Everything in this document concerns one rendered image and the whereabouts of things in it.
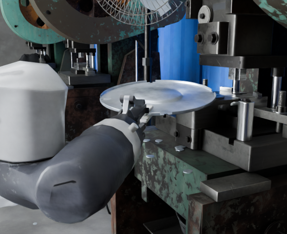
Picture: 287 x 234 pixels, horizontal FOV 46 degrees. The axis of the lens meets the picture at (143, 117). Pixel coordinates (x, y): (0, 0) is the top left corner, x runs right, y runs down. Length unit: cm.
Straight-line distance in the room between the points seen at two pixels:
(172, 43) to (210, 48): 262
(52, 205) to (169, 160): 54
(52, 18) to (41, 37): 174
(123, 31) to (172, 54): 137
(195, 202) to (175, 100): 25
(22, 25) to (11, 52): 358
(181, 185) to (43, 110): 51
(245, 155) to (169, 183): 23
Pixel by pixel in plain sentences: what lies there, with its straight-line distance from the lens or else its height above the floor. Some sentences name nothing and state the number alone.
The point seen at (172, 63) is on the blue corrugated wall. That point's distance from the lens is 353.
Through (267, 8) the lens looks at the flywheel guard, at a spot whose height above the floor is 98.
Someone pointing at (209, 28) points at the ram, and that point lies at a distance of 92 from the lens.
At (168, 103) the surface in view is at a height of 78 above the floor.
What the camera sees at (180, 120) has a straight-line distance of 93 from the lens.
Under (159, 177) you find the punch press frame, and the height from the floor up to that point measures 56.
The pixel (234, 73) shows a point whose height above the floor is 84.
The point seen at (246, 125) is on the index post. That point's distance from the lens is 79.
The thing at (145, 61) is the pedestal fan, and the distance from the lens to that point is 178.
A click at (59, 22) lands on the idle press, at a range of 212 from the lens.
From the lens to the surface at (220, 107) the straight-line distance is 99.
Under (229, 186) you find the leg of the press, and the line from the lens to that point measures 71.
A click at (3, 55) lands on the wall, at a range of 737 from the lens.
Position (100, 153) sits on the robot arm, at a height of 80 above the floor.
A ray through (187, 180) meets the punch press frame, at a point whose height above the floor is 60.
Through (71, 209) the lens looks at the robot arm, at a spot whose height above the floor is 75.
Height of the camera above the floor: 92
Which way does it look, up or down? 12 degrees down
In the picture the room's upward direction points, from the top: straight up
